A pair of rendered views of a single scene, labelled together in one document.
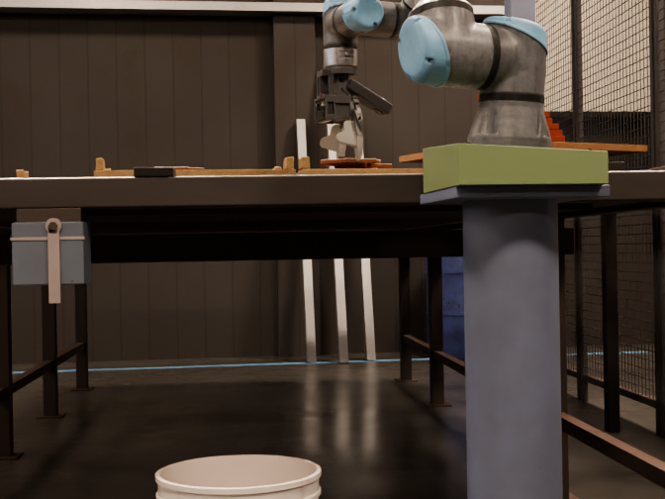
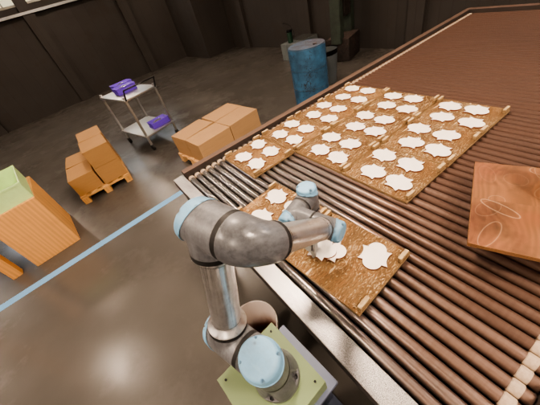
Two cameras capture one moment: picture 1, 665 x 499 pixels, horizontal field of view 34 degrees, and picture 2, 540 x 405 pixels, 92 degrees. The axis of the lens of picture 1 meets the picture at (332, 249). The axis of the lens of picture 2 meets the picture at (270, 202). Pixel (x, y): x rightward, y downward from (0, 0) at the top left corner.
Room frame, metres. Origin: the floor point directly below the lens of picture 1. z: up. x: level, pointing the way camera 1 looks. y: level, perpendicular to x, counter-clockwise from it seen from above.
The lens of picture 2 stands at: (1.97, -0.65, 1.92)
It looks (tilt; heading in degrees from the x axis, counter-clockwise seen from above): 41 degrees down; 69
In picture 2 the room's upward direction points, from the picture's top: 18 degrees counter-clockwise
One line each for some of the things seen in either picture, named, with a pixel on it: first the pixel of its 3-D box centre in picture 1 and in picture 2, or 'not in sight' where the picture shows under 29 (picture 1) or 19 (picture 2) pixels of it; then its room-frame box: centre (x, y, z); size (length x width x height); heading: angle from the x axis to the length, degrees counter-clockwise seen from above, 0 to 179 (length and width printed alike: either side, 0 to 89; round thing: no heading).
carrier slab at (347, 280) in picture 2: (382, 177); (342, 255); (2.43, -0.12, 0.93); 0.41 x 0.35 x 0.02; 99
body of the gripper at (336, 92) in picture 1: (337, 97); not in sight; (2.36, -0.02, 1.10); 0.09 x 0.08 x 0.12; 111
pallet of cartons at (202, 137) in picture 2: not in sight; (218, 134); (2.95, 3.09, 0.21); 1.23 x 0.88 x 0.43; 8
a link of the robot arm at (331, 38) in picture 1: (340, 25); (307, 197); (2.36, -0.03, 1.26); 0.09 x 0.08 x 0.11; 21
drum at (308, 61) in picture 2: not in sight; (309, 75); (4.74, 3.05, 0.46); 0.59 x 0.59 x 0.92
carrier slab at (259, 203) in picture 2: (194, 179); (278, 214); (2.36, 0.30, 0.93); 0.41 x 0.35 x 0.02; 98
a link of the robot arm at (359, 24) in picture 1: (365, 17); (297, 217); (2.27, -0.08, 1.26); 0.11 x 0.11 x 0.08; 21
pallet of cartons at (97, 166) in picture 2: not in sight; (92, 161); (1.13, 4.00, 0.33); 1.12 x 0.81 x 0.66; 99
